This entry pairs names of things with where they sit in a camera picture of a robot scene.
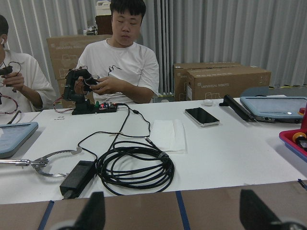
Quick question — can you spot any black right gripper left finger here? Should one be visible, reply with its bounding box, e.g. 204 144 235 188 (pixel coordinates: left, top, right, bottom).
54 192 106 230

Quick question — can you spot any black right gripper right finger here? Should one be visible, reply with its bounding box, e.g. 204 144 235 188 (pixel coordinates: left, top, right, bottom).
239 189 307 230

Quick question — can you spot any small black robot arm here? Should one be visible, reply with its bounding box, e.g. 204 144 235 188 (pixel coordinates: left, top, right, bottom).
60 69 306 230

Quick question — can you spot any black power adapter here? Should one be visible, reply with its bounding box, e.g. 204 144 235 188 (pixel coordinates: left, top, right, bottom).
59 161 96 199

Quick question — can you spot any metal reacher grabber pole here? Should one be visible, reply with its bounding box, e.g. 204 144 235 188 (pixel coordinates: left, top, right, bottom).
0 147 82 177

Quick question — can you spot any red plastic bin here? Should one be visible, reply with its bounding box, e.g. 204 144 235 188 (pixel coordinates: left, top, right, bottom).
279 128 307 162

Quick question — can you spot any blue teach pendant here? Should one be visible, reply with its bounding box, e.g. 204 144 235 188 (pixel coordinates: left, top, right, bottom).
240 96 307 124
0 122 38 159

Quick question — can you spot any black smartphone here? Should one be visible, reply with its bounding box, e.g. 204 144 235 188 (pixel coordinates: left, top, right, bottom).
185 107 220 127

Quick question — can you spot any white paper sheet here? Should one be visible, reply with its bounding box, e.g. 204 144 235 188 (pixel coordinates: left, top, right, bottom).
149 119 186 153

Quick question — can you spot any black pendant stylus holder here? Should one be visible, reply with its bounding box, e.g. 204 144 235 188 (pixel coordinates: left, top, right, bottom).
219 94 257 122

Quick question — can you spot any white earbuds case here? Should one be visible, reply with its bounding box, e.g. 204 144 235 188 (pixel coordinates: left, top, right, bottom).
202 99 213 106

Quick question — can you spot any person wearing glasses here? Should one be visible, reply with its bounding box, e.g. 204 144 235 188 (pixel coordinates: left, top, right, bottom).
0 16 56 114

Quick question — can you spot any person in white shirt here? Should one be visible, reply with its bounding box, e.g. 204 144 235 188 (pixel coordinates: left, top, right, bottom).
77 0 159 104

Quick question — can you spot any cardboard box stack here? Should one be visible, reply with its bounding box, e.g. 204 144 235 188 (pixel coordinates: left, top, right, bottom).
47 34 111 94

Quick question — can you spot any coiled black cable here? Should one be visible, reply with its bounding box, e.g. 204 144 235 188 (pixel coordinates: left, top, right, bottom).
77 103 176 196

